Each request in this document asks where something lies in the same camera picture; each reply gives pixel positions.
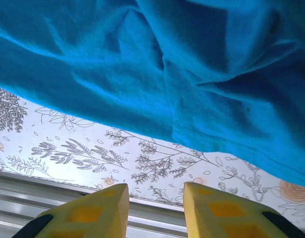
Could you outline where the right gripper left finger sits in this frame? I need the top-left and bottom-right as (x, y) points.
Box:
(17, 182), (130, 238)

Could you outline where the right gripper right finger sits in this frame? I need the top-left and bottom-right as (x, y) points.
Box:
(183, 181), (305, 238)

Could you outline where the blue t-shirt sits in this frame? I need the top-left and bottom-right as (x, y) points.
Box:
(0, 0), (305, 189)

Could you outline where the floral table cover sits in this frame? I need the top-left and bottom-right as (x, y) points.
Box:
(0, 84), (305, 231)

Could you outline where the aluminium frame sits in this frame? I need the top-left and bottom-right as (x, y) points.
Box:
(0, 170), (189, 238)

